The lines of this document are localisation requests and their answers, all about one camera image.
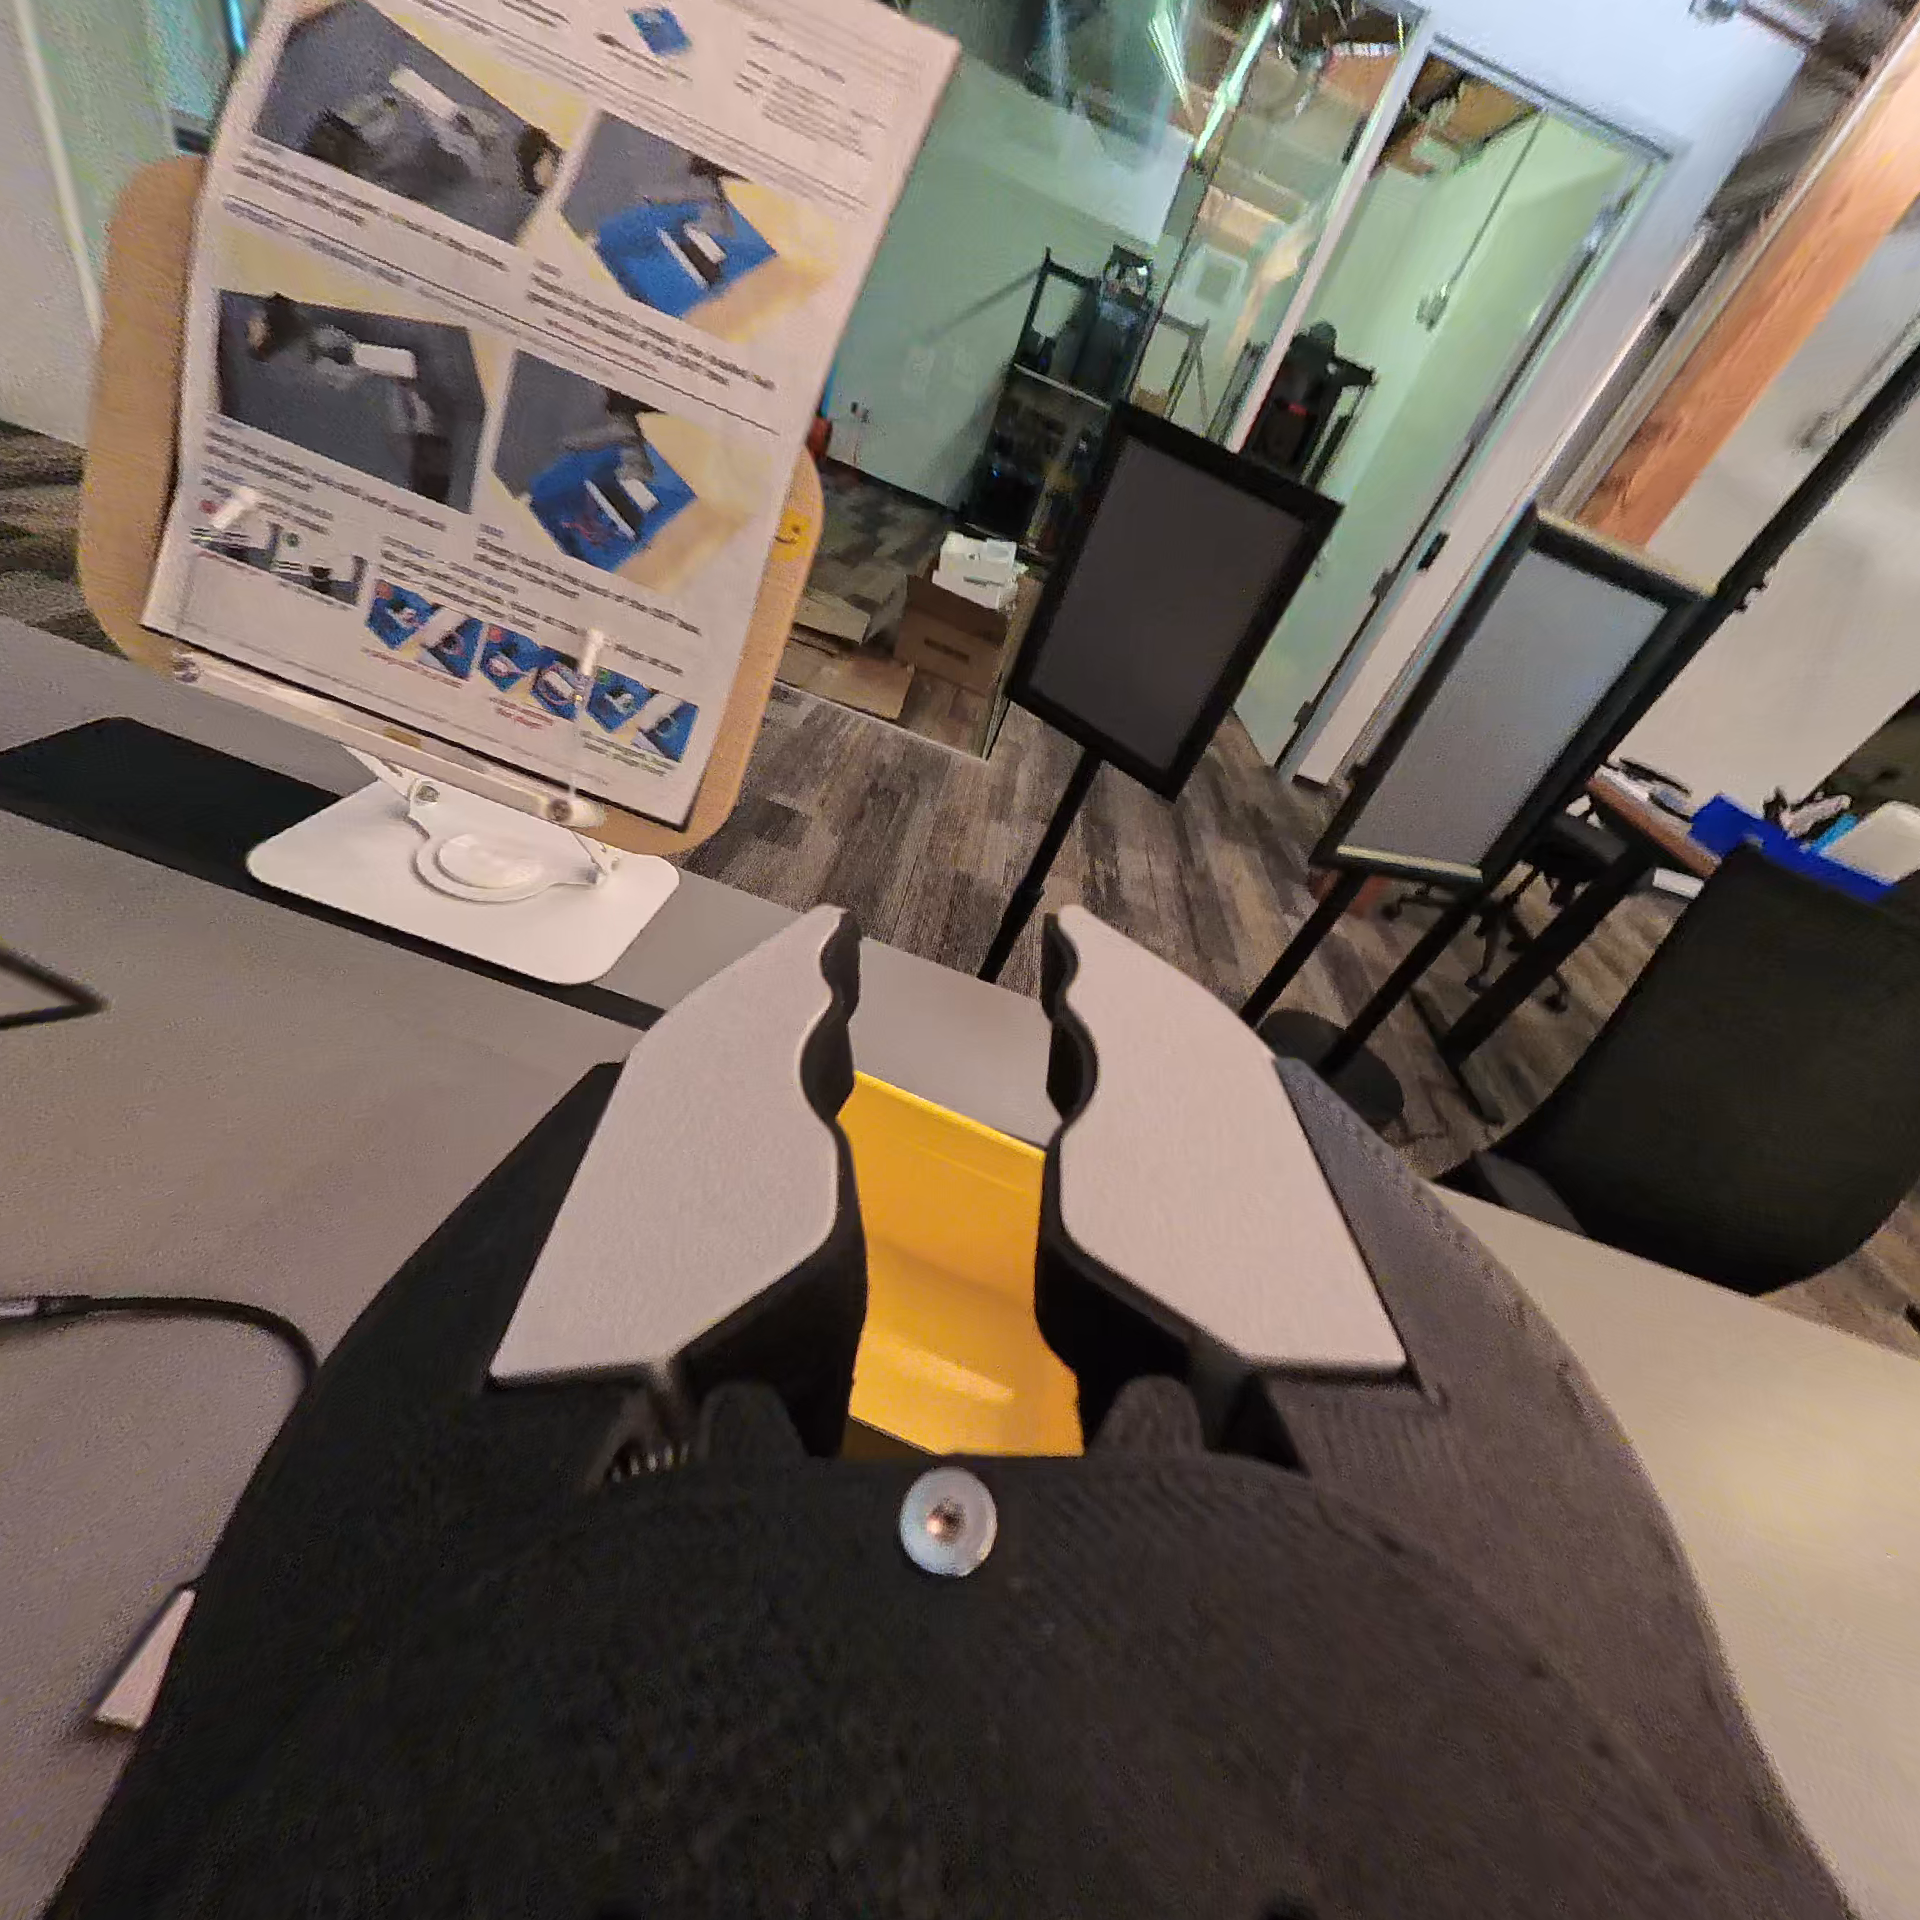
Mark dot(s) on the black office chair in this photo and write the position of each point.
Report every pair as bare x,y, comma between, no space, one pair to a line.
1743,1053

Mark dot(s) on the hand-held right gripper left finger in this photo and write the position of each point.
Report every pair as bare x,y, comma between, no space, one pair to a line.
676,1201

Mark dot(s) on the black display panel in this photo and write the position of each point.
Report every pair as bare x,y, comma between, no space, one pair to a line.
1158,601

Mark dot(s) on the black stand pole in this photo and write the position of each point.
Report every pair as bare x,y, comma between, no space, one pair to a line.
1713,644

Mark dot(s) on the yellow plastic bin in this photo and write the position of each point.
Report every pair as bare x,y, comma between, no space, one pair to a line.
954,1263

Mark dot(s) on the black framed display screen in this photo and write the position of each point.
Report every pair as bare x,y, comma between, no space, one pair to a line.
1518,706

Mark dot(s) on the instruction poster board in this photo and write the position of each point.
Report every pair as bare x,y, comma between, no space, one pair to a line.
453,391

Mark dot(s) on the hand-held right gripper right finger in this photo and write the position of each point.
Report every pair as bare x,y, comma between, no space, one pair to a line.
1216,1201

